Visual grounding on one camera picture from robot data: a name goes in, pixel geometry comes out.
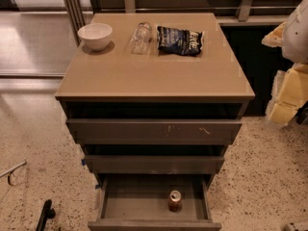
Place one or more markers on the grey top drawer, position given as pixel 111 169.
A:
pixel 153 131

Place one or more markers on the brown drawer cabinet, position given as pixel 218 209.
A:
pixel 117 84

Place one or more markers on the grey drawer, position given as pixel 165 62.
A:
pixel 153 131
pixel 154 164
pixel 132 202

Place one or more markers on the dark blue chip bag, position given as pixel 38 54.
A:
pixel 179 42

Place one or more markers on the white ceramic bowl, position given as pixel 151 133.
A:
pixel 96 36

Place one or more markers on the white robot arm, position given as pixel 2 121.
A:
pixel 295 36

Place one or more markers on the grey bottom drawer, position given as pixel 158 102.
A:
pixel 132 202

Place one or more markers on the metal rod on floor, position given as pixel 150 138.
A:
pixel 9 172

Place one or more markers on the black object on floor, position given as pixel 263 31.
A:
pixel 47 213

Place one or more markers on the grey middle drawer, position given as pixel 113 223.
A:
pixel 154 164

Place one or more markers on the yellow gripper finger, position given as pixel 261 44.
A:
pixel 289 93
pixel 274 38

